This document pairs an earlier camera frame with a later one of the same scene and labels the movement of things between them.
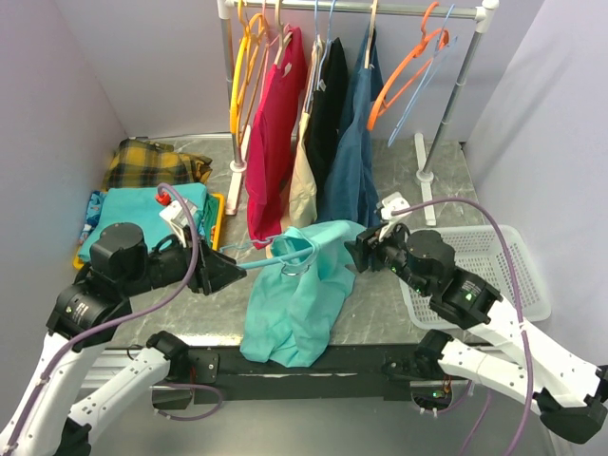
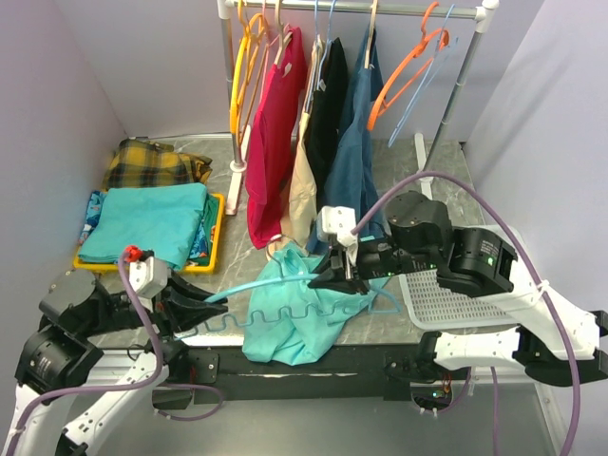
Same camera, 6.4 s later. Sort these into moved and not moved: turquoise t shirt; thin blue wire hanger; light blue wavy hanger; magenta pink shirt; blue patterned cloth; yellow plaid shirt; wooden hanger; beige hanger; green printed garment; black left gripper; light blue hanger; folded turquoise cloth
Moved: turquoise t shirt; light blue wavy hanger; black left gripper
Not moved: green printed garment; yellow plaid shirt; blue patterned cloth; light blue hanger; folded turquoise cloth; magenta pink shirt; wooden hanger; thin blue wire hanger; beige hanger
